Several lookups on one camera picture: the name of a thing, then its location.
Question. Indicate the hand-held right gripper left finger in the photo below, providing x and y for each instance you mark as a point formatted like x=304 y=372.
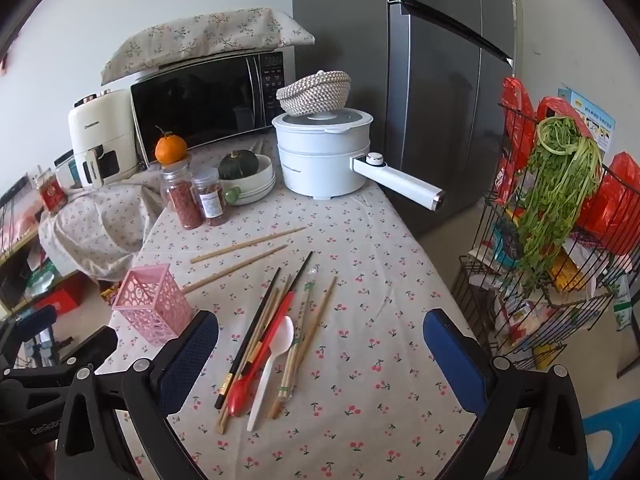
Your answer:
x=192 y=355

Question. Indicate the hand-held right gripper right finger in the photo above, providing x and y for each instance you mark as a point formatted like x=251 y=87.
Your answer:
x=452 y=360

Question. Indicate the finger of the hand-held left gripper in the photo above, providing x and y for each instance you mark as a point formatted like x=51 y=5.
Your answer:
x=30 y=322
x=92 y=347

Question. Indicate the pink perforated utensil holder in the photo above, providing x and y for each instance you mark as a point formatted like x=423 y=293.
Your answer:
x=145 y=300

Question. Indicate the black chopstick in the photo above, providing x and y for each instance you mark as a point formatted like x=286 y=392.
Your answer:
x=261 y=310
x=302 y=267

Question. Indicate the red box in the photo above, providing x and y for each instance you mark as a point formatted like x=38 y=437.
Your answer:
x=65 y=299

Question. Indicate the red chopstick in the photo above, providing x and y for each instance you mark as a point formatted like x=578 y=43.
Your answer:
x=239 y=400

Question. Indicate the white plastic spoon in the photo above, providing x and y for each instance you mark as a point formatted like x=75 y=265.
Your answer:
x=285 y=335

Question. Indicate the bamboo chopstick green print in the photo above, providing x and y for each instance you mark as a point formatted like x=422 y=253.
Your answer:
x=292 y=350
x=304 y=310

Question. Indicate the cherry print tablecloth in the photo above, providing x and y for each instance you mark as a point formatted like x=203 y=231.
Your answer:
x=375 y=285

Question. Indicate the small floral draped cloth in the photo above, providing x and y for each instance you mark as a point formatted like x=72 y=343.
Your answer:
x=100 y=225

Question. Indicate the red packet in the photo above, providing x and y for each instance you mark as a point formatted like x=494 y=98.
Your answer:
x=51 y=194

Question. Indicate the clear jar of red berries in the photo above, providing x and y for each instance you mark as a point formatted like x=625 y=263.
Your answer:
x=184 y=205

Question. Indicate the clear jar with white label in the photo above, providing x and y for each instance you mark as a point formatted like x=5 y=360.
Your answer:
x=211 y=202

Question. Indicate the small green ceramic piece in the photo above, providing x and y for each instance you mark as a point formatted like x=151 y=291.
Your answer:
x=232 y=194

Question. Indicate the blue plastic stool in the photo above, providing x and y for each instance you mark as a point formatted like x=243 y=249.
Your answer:
x=612 y=442

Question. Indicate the stack of white plates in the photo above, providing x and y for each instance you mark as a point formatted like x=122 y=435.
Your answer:
x=261 y=185

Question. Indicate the green squash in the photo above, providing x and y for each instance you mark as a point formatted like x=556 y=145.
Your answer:
x=239 y=166

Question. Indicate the green leafy vegetable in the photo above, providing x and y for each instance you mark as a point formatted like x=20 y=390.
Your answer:
x=555 y=185

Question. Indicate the orange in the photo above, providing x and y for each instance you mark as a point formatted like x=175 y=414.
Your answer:
x=171 y=149

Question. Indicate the white air fryer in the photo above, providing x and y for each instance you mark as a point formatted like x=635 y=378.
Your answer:
x=100 y=125

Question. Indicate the white electric pot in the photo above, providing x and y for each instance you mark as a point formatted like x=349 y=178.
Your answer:
x=320 y=160

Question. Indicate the red plastic bag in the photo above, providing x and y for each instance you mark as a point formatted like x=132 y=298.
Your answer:
x=517 y=110
x=620 y=195

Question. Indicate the black microwave oven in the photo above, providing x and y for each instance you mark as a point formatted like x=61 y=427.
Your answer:
x=200 y=100

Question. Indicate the blue printed carton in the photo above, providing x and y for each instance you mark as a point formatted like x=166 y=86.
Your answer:
x=595 y=115

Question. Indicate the floral cloth cover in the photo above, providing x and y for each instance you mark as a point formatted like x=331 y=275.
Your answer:
x=200 y=35

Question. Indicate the grey refrigerator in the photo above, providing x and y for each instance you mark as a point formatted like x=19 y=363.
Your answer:
x=350 y=35

